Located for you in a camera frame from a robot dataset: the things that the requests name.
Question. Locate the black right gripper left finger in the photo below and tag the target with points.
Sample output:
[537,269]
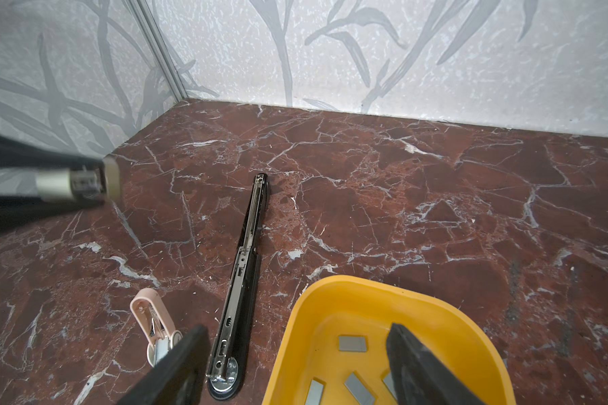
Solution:
[179,377]

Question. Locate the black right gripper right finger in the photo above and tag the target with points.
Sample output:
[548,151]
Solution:
[419,376]

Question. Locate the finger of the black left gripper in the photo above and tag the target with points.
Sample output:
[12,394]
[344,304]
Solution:
[14,154]
[17,211]

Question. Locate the black metal stapler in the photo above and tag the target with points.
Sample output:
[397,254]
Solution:
[229,357]

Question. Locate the beige mini stapler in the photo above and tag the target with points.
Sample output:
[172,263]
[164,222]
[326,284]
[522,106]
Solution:
[68,185]

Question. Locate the grey staple strip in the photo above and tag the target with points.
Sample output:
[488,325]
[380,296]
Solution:
[389,383]
[315,392]
[358,390]
[352,344]

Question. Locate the yellow plastic tray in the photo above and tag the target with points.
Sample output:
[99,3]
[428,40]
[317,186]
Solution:
[345,305]

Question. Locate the aluminium frame corner post left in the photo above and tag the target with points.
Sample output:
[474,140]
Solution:
[146,21]

